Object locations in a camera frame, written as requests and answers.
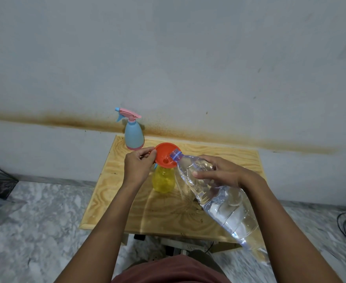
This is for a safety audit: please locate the blue spray bottle pink trigger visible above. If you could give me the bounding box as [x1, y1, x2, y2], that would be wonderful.
[115, 107, 145, 151]

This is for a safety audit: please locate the yellow plastic bottle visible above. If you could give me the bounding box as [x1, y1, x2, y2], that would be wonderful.
[151, 164, 176, 194]

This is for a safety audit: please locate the person's maroon shirt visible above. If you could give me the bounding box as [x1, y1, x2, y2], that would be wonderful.
[111, 255, 232, 283]

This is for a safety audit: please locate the person's right hand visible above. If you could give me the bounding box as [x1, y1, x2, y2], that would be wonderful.
[192, 154, 252, 189]

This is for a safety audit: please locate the person's left hand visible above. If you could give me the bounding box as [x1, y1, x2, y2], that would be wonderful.
[124, 147, 157, 187]

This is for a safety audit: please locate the orange plastic funnel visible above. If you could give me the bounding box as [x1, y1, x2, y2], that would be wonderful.
[154, 142, 182, 169]

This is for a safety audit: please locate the person's left forearm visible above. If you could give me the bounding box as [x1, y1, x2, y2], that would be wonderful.
[54, 178, 146, 283]

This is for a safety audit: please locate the person's right forearm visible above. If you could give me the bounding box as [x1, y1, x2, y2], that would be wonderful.
[239, 171, 343, 283]

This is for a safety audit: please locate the large clear water bottle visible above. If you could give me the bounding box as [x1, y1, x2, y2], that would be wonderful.
[169, 148, 271, 266]

